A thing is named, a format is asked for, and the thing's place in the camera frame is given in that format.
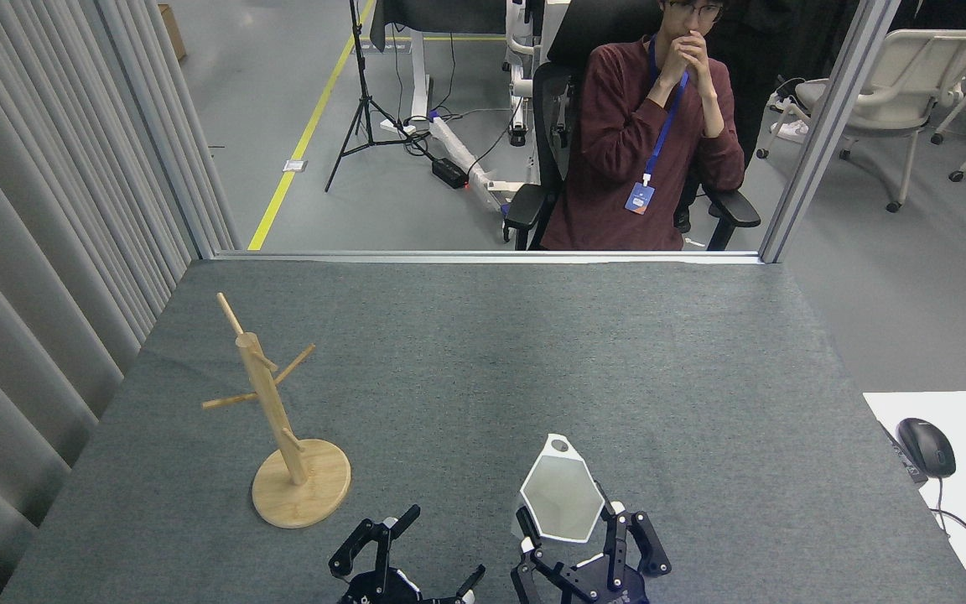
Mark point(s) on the cardboard box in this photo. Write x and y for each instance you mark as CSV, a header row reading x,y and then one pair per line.
x,y
173,29

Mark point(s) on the black tripod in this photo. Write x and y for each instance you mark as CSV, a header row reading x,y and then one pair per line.
x,y
363,101

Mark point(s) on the black computer mouse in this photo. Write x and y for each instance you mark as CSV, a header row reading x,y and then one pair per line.
x,y
926,447

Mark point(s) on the wooden cup storage rack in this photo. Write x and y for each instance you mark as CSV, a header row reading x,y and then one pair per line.
x,y
272,403

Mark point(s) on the black labelled device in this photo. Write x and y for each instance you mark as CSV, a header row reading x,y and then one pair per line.
x,y
902,457

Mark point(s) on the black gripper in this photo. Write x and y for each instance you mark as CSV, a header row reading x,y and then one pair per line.
x,y
600,589
391,591

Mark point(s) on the person's left hand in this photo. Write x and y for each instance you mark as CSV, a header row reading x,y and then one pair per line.
x,y
703,67

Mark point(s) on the black-rimmed glasses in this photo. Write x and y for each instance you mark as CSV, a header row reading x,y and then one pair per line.
x,y
697,10

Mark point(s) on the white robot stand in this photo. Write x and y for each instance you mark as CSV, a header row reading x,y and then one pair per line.
x,y
525,84

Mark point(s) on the standing person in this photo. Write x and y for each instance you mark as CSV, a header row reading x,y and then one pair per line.
x,y
755,67

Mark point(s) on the grey curtain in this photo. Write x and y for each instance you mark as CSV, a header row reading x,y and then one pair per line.
x,y
30,210

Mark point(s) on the white chair with armrests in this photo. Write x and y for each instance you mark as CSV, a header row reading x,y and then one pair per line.
x,y
919,75

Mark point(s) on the black office chair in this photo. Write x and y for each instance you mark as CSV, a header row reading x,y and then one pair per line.
x,y
546,126

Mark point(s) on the person's left forearm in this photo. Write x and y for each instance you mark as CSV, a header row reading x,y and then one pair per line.
x,y
726,143

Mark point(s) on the aluminium frame rail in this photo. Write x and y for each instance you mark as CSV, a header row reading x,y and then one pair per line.
x,y
407,257

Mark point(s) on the silver floor plate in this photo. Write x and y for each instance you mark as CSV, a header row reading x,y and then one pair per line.
x,y
295,166

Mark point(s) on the white hexagonal cup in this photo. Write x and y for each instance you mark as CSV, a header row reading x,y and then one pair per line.
x,y
563,495

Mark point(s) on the person's right forearm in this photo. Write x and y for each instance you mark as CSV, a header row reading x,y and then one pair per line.
x,y
634,126

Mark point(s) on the white power strip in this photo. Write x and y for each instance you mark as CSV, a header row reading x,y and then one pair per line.
x,y
395,128

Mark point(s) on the person's right hand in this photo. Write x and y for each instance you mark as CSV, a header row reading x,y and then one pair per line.
x,y
676,59

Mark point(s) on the white desk frame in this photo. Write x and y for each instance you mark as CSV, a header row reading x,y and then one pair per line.
x,y
418,75

